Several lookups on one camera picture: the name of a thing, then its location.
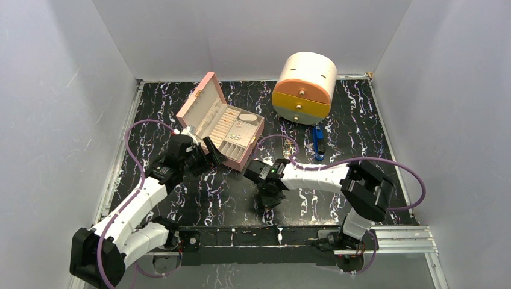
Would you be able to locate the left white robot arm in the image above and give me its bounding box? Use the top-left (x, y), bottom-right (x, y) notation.
top-left (69, 127), bottom-right (228, 288)

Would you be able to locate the purple cable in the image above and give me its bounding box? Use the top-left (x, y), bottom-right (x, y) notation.
top-left (95, 119), bottom-right (180, 289)
top-left (252, 134), bottom-right (427, 275)

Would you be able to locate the white oval pad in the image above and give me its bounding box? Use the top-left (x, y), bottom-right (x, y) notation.
top-left (238, 113), bottom-right (257, 123)

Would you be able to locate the round three-drawer organizer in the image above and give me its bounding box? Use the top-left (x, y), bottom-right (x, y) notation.
top-left (271, 52), bottom-right (337, 125)

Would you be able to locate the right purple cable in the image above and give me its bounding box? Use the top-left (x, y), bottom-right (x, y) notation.
top-left (252, 134), bottom-right (427, 275)

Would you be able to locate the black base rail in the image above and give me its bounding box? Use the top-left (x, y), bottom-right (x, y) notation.
top-left (175, 225), bottom-right (378, 267)

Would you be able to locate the blue stapler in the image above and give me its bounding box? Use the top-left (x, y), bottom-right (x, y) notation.
top-left (313, 124), bottom-right (325, 161)

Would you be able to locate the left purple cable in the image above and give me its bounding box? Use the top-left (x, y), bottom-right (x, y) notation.
top-left (95, 119), bottom-right (180, 289)

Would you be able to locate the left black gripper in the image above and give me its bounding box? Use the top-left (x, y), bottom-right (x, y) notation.
top-left (181, 138), bottom-right (228, 177)

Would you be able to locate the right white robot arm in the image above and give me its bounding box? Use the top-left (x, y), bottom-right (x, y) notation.
top-left (244, 159), bottom-right (395, 250)

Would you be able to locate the pink jewelry box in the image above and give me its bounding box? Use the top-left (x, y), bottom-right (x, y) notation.
top-left (176, 72), bottom-right (265, 172)

